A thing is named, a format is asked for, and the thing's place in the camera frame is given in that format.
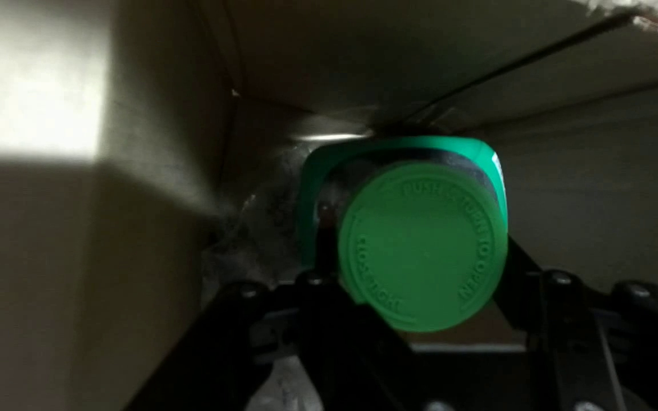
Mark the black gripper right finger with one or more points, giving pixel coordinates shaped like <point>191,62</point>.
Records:
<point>565,334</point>

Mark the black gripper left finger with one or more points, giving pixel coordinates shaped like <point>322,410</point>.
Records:
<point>329,327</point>

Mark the green lidded clear container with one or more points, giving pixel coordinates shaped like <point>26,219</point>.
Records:
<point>420,260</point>

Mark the small open cardboard box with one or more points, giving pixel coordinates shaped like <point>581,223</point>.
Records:
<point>78,267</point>

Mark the clear plastic wrap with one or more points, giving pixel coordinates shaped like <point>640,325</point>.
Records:
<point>260,229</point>

